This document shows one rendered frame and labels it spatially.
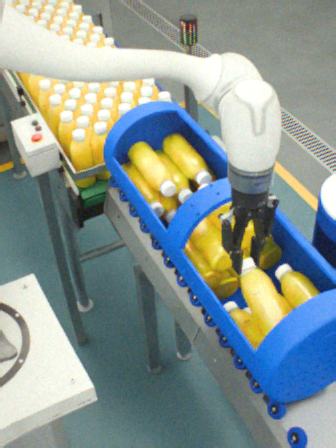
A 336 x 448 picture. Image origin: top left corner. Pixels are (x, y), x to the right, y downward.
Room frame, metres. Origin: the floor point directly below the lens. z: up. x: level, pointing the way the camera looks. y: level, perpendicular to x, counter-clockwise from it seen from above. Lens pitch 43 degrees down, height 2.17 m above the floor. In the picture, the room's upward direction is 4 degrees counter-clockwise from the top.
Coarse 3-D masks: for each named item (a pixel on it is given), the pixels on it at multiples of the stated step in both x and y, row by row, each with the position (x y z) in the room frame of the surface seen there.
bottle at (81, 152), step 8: (72, 144) 1.56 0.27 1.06; (80, 144) 1.55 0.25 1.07; (88, 144) 1.56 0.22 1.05; (72, 152) 1.55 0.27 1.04; (80, 152) 1.54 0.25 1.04; (88, 152) 1.55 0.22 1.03; (72, 160) 1.56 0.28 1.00; (80, 160) 1.54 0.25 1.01; (88, 160) 1.55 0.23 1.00; (80, 168) 1.54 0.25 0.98; (80, 184) 1.54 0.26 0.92; (88, 184) 1.54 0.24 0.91
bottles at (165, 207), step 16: (128, 176) 1.36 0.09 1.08; (176, 176) 1.33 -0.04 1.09; (144, 192) 1.28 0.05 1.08; (160, 192) 1.33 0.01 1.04; (176, 192) 1.29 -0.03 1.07; (192, 192) 1.33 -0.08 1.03; (160, 208) 1.24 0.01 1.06; (176, 208) 1.29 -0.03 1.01; (192, 256) 1.04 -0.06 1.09; (272, 256) 1.05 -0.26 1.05; (208, 272) 0.98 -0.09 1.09; (224, 272) 1.02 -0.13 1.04; (224, 288) 1.00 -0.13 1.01; (288, 304) 0.86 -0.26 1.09; (240, 320) 0.83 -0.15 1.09; (256, 336) 0.78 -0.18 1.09
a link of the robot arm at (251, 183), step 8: (232, 168) 0.88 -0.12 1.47; (272, 168) 0.88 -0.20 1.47; (232, 176) 0.88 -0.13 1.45; (240, 176) 0.87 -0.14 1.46; (248, 176) 0.86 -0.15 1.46; (256, 176) 0.86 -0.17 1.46; (264, 176) 0.87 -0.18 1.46; (272, 176) 0.88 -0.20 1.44; (232, 184) 0.88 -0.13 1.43; (240, 184) 0.87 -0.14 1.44; (248, 184) 0.86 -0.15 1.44; (256, 184) 0.86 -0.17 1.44; (264, 184) 0.87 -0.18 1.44; (272, 184) 0.88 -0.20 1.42; (248, 192) 0.86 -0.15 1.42; (256, 192) 0.86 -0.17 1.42
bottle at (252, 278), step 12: (252, 276) 0.87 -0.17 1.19; (264, 276) 0.87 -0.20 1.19; (252, 288) 0.84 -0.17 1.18; (264, 288) 0.84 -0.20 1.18; (252, 300) 0.82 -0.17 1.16; (264, 300) 0.81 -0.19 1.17; (276, 300) 0.81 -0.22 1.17; (252, 312) 0.81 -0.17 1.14; (264, 312) 0.79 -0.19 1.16; (276, 312) 0.79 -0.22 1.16; (264, 324) 0.78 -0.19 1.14; (264, 336) 0.76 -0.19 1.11
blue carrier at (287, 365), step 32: (128, 128) 1.41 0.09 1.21; (160, 128) 1.51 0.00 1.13; (192, 128) 1.39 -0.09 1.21; (128, 160) 1.46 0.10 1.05; (224, 160) 1.24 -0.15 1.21; (128, 192) 1.27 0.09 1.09; (224, 192) 1.09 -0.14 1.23; (160, 224) 1.11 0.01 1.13; (192, 224) 1.03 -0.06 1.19; (288, 224) 1.00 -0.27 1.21; (288, 256) 1.05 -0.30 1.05; (320, 256) 0.90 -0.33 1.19; (192, 288) 0.95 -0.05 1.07; (320, 288) 0.93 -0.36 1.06; (224, 320) 0.81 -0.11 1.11; (288, 320) 0.72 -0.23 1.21; (320, 320) 0.70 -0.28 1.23; (256, 352) 0.71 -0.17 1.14; (288, 352) 0.66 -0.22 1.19; (320, 352) 0.70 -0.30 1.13; (288, 384) 0.67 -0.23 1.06; (320, 384) 0.71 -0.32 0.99
